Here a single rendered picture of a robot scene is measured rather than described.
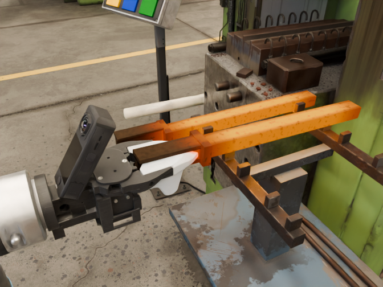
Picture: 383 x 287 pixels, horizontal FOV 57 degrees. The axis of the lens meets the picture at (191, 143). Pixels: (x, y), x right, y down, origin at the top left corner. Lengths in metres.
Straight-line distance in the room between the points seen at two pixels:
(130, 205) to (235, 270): 0.33
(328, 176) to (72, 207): 0.80
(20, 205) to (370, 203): 0.83
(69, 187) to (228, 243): 0.44
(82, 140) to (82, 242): 1.39
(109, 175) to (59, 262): 1.32
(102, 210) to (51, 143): 2.05
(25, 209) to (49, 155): 1.96
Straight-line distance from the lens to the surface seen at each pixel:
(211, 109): 1.22
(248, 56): 1.06
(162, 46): 1.58
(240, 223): 0.83
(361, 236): 1.09
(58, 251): 1.79
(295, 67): 0.94
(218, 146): 0.51
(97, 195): 0.45
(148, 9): 1.37
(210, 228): 0.81
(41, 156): 2.40
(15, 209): 0.44
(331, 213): 1.14
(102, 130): 0.41
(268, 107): 0.70
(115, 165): 0.46
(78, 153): 0.42
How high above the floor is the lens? 1.33
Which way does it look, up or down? 35 degrees down
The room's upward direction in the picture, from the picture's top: straight up
